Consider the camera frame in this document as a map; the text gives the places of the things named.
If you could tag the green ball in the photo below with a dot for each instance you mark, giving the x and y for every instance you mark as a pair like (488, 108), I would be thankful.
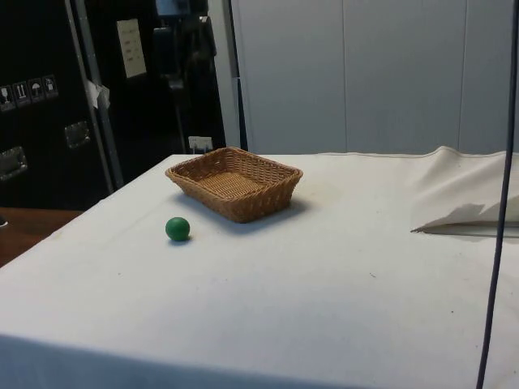
(177, 229)

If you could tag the black cabinet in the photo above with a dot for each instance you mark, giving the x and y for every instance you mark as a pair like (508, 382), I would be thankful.
(40, 162)

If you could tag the pale grey locker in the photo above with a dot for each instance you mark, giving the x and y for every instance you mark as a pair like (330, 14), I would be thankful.
(292, 81)

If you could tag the brown wicker basket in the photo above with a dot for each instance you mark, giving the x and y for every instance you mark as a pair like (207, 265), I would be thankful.
(259, 200)

